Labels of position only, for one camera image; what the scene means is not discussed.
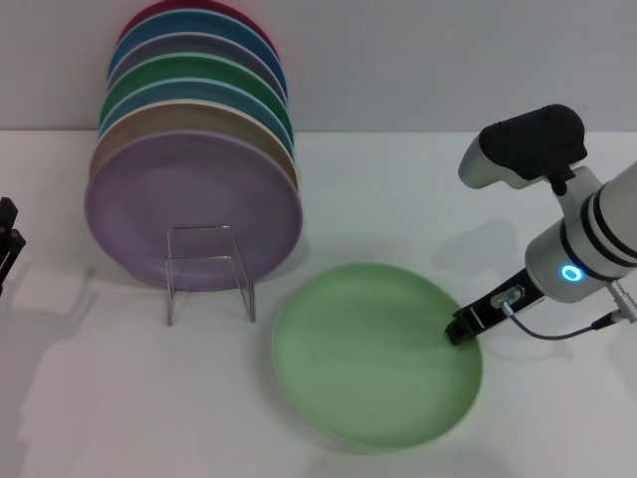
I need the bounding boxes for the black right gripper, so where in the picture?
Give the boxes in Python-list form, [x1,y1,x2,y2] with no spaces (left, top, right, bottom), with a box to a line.
[445,268,544,346]

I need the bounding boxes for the light green plate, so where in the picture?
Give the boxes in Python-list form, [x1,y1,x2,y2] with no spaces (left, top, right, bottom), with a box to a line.
[272,262,484,443]

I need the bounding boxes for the clear acrylic plate rack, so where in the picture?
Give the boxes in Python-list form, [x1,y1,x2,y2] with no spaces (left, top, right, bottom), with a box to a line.
[166,226,258,328]

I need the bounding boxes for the beige plate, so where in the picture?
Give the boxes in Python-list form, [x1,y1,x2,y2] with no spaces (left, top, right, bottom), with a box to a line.
[89,98,300,191]

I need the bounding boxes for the lilac plate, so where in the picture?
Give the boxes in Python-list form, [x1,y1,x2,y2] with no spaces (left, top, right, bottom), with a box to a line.
[83,127,304,293]

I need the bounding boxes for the light blue plate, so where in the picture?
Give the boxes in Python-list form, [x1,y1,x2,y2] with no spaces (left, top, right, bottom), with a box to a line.
[98,77,296,161]

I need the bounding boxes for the dark green plate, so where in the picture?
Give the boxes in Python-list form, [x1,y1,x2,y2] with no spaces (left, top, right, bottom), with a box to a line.
[99,52,293,144]

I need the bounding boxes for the grey purple plate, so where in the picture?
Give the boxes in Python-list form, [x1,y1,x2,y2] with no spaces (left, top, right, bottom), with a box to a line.
[106,33,289,107]

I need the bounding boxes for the teal blue plate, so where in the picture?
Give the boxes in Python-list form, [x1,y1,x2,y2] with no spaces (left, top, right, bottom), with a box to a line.
[106,10,287,97]

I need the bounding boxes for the crimson plate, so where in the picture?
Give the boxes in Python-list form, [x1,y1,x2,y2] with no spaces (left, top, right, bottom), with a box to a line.
[117,0,279,56]

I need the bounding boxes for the grey gripper cable with plug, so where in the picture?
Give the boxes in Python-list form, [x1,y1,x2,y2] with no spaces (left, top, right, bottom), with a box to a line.
[490,284,637,344]

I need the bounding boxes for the right wrist camera housing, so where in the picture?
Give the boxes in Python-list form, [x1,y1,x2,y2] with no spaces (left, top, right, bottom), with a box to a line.
[457,104,588,193]

